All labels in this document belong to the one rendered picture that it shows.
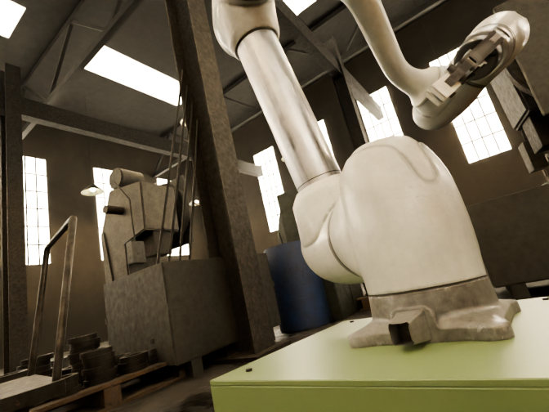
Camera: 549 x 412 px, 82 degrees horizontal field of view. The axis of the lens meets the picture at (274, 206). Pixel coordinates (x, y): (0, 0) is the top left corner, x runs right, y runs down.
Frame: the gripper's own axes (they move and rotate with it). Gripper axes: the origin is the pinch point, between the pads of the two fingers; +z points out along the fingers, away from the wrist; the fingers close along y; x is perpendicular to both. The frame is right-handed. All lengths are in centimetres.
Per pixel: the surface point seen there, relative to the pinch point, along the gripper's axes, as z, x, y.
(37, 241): 51, -559, -1017
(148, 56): -441, -701, -637
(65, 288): 57, -52, -122
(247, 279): -41, -10, -221
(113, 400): 74, -12, -216
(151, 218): -74, -182, -422
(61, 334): 67, -38, -124
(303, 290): -95, 33, -271
